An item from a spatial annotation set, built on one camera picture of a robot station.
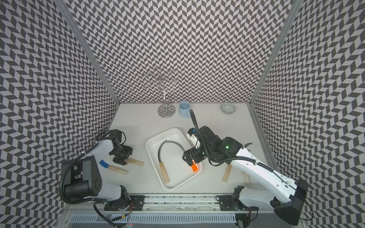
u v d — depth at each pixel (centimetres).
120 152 74
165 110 128
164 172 83
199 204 75
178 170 85
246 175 45
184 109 111
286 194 38
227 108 112
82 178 43
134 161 86
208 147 50
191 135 61
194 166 86
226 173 82
